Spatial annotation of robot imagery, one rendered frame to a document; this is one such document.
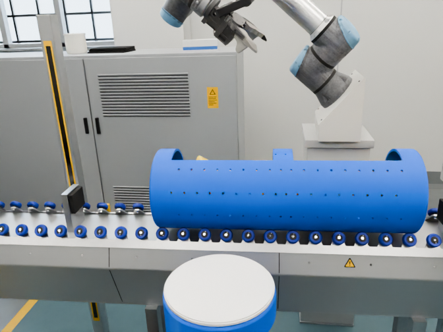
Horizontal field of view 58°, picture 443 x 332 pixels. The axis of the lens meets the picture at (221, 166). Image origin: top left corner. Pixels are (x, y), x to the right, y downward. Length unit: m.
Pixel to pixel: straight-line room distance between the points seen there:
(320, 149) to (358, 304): 0.77
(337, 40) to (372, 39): 2.16
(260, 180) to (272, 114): 2.84
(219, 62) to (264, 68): 1.31
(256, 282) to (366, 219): 0.46
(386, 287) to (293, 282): 0.31
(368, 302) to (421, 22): 3.04
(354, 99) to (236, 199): 0.86
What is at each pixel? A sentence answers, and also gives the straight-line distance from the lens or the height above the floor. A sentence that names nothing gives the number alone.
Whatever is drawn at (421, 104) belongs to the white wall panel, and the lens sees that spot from 4.29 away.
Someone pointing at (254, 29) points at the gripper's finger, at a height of 1.62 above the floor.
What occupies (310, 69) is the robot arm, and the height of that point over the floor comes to 1.42.
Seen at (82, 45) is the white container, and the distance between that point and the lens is 3.29.
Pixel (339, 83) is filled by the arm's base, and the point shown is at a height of 1.35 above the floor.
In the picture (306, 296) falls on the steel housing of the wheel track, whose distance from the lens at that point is 1.54.
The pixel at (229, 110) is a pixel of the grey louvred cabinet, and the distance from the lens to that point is 2.82.
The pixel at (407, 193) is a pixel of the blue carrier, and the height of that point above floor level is 1.14.
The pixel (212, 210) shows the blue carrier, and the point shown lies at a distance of 1.32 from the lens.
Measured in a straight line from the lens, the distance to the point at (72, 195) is 1.57.
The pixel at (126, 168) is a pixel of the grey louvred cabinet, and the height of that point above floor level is 0.62.
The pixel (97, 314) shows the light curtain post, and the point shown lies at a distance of 2.32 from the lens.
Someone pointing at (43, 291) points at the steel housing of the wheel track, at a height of 0.68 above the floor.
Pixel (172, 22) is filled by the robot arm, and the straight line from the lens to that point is 1.52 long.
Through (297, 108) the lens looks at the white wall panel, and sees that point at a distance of 4.09.
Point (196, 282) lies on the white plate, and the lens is 1.07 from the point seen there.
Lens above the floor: 1.66
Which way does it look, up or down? 20 degrees down
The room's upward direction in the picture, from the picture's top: 2 degrees counter-clockwise
